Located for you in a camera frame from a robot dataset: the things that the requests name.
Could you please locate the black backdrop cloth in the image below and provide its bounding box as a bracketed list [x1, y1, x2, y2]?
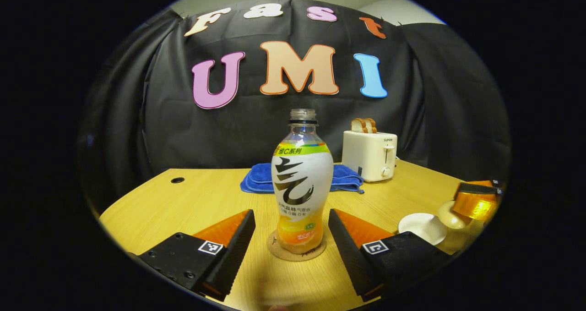
[78, 0, 511, 215]

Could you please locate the round cork coaster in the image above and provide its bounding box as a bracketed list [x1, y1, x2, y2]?
[267, 230, 327, 262]

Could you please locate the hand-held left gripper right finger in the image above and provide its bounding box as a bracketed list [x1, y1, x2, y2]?
[328, 208, 451, 302]

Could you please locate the white teacup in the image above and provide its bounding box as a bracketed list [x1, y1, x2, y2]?
[398, 213, 448, 246]

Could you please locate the clear plastic water bottle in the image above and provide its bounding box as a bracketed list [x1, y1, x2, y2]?
[271, 109, 334, 254]

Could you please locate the white teacup lid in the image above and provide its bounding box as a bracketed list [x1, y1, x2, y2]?
[437, 200, 472, 230]

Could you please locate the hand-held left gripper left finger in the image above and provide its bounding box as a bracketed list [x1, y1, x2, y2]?
[137, 209, 256, 302]

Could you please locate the blue folded towel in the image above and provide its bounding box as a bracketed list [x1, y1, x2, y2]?
[240, 163, 365, 195]

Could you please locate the white toaster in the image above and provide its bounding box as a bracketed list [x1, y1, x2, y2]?
[342, 131, 398, 183]

